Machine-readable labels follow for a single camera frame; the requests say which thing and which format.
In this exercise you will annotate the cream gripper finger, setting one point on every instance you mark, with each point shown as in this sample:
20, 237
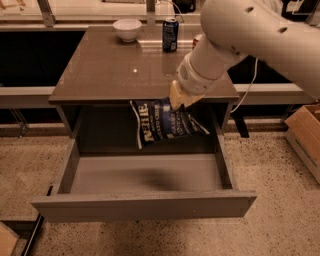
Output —
179, 97

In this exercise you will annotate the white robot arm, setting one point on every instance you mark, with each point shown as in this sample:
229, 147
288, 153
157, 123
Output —
234, 29

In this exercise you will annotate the cardboard box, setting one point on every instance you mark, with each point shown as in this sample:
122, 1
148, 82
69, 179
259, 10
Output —
304, 136

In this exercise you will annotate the white ceramic bowl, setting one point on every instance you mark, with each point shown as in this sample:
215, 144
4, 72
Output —
127, 29

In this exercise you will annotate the blue chip bag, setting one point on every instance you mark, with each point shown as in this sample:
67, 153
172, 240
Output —
157, 121

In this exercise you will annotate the blue soda can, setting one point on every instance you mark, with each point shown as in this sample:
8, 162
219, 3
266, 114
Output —
170, 34

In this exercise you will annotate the grey window ledge rail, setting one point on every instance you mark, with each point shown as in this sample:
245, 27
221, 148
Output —
259, 94

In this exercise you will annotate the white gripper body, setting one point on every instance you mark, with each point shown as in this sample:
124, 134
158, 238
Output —
192, 81

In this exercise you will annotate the open grey top drawer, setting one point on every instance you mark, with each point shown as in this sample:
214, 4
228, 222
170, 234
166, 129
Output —
105, 179

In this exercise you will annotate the red cola can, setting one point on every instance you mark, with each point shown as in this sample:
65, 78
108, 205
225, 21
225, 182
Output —
196, 39

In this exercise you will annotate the grey cabinet counter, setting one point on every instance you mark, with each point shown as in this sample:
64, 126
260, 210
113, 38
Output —
104, 70

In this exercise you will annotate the black floor frame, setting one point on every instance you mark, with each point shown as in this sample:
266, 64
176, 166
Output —
21, 235

